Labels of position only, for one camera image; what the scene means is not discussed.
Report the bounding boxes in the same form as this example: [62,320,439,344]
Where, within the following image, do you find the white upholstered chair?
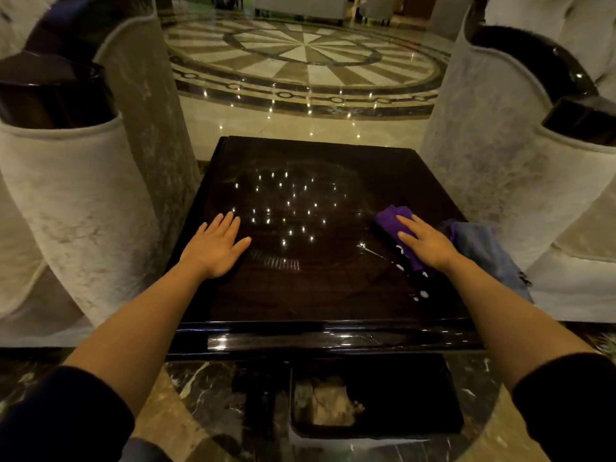
[358,0,403,24]

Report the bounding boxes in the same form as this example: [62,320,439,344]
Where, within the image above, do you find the crumpled white tissue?
[295,377,366,428]

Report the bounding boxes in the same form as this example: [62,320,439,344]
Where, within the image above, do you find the person's left forearm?
[63,259,213,419]

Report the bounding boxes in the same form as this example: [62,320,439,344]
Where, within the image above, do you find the grey-blue cloth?
[438,219,534,304]

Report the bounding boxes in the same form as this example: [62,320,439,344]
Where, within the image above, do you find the dark left sleeve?
[0,365,136,462]

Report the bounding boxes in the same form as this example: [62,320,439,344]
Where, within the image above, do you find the dark right sleeve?
[511,352,616,462]

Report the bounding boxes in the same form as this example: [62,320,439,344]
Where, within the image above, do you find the white sofa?
[253,0,350,22]

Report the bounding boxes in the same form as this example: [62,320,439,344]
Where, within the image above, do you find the dark glossy wooden table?
[166,135,484,361]

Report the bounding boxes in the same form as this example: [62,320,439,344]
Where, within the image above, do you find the purple cleaning cloth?
[373,205,437,278]

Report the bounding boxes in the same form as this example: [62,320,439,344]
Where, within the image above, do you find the dark sleeve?
[0,365,136,462]
[511,352,616,462]

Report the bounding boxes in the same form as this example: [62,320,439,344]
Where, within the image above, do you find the person's left hand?
[179,211,252,280]

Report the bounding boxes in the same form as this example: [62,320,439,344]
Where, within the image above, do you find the person's right hand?
[396,214,464,275]

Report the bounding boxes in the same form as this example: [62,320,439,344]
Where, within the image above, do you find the black waste bin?
[289,353,466,440]

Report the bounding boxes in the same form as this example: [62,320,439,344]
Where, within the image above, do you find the white velvet armchair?
[0,0,203,348]
[420,0,616,324]

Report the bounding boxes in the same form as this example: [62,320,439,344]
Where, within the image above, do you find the person's right forearm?
[440,254,600,395]

